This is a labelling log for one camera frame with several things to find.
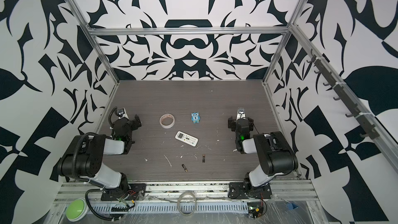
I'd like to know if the white remote control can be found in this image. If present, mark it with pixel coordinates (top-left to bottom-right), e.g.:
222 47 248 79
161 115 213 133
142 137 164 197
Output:
175 131 199 147

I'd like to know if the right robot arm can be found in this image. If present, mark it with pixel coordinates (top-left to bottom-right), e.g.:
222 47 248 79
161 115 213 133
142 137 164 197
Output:
228 117 298 191

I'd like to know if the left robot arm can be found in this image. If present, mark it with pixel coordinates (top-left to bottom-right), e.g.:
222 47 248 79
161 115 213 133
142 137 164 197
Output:
57 115 142 191

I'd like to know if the roll of clear tape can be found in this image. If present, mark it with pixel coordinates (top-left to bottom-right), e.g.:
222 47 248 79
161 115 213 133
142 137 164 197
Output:
159 114 175 129

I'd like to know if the blue owl toy block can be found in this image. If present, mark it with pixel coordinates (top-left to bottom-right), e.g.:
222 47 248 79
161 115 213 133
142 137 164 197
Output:
191 112 200 123

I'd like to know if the small electronics board green LED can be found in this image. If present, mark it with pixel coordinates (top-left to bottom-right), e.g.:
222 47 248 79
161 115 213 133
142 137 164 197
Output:
248 203 268 219

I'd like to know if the blue tape piece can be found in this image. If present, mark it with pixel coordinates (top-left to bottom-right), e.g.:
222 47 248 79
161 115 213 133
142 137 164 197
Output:
287 202 299 211

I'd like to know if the green push button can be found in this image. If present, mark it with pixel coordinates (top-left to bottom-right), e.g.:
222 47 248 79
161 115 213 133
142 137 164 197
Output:
65 198 89 222

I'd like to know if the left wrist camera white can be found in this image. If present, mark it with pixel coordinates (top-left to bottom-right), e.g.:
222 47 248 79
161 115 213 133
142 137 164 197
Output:
116 108 128 119

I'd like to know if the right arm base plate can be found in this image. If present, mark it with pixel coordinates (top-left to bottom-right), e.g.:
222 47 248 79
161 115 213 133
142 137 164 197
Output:
228 182 272 200

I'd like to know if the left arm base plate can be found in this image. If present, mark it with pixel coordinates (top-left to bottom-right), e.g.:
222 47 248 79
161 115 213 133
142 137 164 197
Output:
101 183 147 201

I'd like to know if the white slotted cable duct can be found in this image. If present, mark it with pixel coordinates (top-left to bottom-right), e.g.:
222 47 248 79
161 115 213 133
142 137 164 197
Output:
93 202 249 214

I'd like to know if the coiled clear cable loop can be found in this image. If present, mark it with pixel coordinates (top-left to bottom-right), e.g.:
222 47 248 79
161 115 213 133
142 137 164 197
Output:
177 190 198 217

